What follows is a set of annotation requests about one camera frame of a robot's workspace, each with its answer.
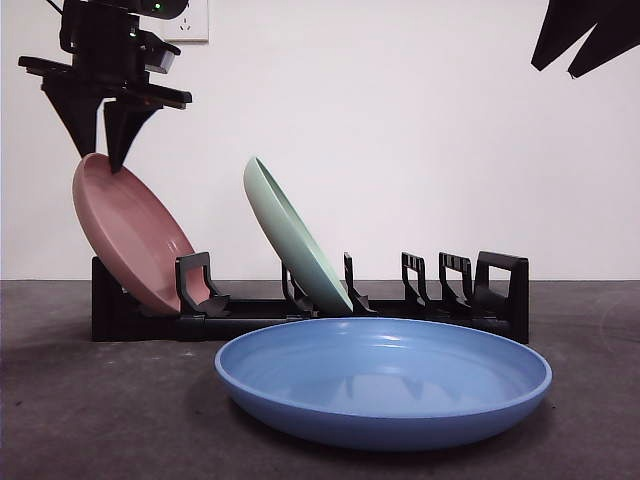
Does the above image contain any pink plate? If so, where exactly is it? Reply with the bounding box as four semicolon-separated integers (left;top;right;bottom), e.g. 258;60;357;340
72;152;212;318

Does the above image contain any light green plate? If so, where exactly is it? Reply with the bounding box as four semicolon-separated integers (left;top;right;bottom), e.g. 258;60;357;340
243;156;356;319

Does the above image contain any blue plate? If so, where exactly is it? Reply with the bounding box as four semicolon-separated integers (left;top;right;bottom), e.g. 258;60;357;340
213;317;554;454

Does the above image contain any black plastic dish rack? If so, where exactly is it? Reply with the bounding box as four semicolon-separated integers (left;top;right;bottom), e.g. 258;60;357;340
91;251;531;346

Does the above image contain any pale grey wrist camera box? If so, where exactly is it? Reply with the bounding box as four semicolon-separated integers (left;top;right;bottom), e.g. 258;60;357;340
142;30;182;75

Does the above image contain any white wall socket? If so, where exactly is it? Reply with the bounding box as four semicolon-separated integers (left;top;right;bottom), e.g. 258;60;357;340
164;0;210;43

